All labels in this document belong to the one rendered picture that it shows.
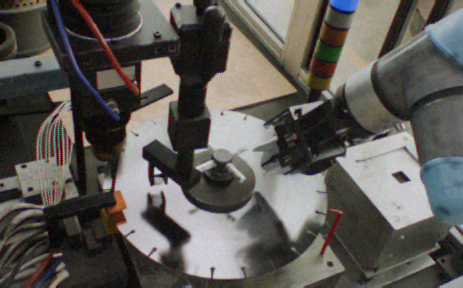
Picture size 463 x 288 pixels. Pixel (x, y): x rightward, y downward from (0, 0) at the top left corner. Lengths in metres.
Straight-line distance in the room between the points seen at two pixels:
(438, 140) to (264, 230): 0.31
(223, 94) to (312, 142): 0.64
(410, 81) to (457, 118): 0.06
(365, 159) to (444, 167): 0.48
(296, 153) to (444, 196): 0.21
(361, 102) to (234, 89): 0.72
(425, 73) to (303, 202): 0.32
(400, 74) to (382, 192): 0.39
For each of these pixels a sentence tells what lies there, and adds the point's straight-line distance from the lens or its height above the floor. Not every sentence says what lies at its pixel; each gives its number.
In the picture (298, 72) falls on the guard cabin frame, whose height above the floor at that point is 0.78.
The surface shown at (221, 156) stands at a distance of 0.72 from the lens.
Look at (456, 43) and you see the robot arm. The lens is 0.51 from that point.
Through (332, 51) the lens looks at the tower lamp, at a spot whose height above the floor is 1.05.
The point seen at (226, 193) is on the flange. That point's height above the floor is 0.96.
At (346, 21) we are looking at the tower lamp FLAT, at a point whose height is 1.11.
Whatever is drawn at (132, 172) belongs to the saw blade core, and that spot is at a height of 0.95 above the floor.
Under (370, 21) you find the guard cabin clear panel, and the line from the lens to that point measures 1.13.
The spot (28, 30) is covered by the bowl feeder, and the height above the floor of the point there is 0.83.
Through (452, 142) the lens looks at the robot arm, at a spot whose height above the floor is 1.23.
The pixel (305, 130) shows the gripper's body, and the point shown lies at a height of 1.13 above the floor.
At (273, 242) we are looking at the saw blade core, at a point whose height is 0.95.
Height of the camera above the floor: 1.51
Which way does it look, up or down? 43 degrees down
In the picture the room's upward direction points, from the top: 11 degrees clockwise
